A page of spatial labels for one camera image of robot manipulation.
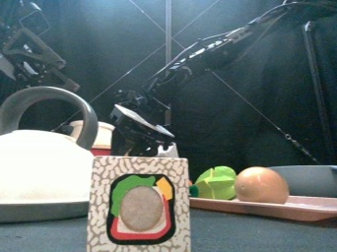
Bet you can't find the cream and red toy pot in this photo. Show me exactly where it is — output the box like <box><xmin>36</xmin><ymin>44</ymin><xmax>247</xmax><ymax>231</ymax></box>
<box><xmin>56</xmin><ymin>119</ymin><xmax>118</xmax><ymax>158</ymax></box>

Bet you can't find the patterned sushi print box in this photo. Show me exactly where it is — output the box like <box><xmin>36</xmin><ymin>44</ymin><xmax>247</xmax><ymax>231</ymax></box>
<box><xmin>86</xmin><ymin>156</ymin><xmax>193</xmax><ymax>252</ymax></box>

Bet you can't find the green toy lettuce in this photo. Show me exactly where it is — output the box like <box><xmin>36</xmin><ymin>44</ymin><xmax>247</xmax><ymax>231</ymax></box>
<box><xmin>189</xmin><ymin>165</ymin><xmax>238</xmax><ymax>201</ymax></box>

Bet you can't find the pink flat tray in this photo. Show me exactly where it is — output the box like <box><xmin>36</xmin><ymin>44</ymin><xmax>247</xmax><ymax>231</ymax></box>
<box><xmin>189</xmin><ymin>195</ymin><xmax>337</xmax><ymax>222</ymax></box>

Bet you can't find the grey bowl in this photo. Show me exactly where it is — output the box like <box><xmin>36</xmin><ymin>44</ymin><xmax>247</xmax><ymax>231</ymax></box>
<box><xmin>266</xmin><ymin>164</ymin><xmax>337</xmax><ymax>199</ymax></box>

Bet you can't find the white kettle with grey handle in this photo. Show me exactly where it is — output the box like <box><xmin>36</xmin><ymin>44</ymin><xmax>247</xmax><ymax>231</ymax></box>
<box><xmin>0</xmin><ymin>86</ymin><xmax>100</xmax><ymax>224</ymax></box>

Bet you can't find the black frame post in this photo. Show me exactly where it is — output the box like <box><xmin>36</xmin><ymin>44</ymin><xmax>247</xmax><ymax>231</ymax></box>
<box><xmin>301</xmin><ymin>21</ymin><xmax>336</xmax><ymax>165</ymax></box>

